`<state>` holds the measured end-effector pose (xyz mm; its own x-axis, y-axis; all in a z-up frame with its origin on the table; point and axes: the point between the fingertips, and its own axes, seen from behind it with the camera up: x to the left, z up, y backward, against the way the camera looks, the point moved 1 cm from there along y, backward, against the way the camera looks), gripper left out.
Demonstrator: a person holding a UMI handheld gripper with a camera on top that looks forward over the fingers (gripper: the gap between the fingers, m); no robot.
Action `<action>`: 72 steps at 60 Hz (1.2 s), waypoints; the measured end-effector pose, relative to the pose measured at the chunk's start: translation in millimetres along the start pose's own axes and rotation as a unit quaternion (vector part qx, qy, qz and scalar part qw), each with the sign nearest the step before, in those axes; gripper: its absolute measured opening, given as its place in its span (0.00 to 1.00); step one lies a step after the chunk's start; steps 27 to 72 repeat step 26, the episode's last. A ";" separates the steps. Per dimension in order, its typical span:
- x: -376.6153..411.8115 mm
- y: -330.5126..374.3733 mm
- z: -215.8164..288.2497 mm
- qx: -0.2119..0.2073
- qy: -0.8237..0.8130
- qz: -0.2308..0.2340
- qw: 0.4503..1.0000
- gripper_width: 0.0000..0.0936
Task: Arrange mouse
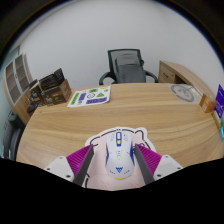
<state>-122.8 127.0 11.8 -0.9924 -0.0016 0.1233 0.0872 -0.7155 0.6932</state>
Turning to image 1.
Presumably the teal card package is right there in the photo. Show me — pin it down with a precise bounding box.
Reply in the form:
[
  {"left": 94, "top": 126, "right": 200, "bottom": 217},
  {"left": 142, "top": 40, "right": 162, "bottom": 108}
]
[{"left": 219, "top": 116, "right": 224, "bottom": 141}]

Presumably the wooden side desk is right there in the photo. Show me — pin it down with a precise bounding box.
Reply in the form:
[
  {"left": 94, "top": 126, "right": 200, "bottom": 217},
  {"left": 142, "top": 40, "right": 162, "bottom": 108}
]
[{"left": 157, "top": 60, "right": 214, "bottom": 98}]

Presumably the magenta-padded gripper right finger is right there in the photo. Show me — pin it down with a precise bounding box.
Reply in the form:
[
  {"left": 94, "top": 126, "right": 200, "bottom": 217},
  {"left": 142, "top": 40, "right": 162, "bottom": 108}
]
[{"left": 133, "top": 143, "right": 184, "bottom": 185}]

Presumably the purple card package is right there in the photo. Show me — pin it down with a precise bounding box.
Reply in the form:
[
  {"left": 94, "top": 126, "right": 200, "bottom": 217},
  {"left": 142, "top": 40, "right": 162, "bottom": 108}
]
[{"left": 214, "top": 84, "right": 224, "bottom": 120}]

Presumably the wooden shelf unit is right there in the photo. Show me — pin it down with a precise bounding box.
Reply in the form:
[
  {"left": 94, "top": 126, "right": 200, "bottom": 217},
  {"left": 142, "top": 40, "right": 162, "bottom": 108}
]
[{"left": 2, "top": 53, "right": 34, "bottom": 126}]

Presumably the wide brown cardboard box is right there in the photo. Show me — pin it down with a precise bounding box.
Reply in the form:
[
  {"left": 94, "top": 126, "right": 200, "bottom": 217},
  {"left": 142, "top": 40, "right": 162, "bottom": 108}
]
[{"left": 40, "top": 78, "right": 73, "bottom": 107}]

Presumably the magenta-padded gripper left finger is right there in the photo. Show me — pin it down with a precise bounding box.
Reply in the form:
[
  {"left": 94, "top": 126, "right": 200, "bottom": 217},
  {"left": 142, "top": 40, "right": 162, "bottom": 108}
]
[{"left": 44, "top": 143, "right": 95, "bottom": 187}]

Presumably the black mesh office chair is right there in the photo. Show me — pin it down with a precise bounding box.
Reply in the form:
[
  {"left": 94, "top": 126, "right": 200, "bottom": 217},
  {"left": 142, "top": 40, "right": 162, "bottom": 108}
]
[{"left": 98, "top": 48, "right": 159, "bottom": 86}]

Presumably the white blue yellow computer mouse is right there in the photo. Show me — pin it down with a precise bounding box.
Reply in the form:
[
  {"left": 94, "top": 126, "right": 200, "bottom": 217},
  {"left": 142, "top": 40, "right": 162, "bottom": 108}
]
[{"left": 104, "top": 130, "right": 136, "bottom": 180}]

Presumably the pink pig-shaped mouse pad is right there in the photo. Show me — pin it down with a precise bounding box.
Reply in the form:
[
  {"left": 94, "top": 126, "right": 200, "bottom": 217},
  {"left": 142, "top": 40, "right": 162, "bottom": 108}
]
[{"left": 81, "top": 126, "right": 158, "bottom": 192}]

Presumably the black cardboard box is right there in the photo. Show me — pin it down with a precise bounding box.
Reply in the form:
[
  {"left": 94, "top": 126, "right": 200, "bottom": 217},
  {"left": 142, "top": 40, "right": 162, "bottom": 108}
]
[{"left": 38, "top": 68, "right": 66, "bottom": 91}]

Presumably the white sticker sheet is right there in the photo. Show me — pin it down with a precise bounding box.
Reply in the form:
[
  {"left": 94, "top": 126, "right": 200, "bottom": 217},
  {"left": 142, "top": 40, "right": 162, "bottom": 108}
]
[{"left": 66, "top": 85, "right": 112, "bottom": 108}]

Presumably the black leather sofa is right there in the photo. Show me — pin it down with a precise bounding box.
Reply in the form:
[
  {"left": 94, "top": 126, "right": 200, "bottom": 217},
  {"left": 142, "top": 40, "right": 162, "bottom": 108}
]
[{"left": 1, "top": 111, "right": 26, "bottom": 163}]

